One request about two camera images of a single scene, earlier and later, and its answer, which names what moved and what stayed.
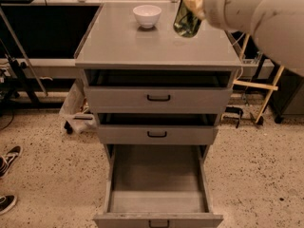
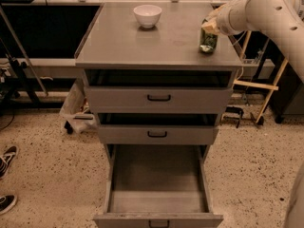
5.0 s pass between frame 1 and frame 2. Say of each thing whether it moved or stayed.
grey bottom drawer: stayed
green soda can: moved
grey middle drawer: stayed
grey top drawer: stayed
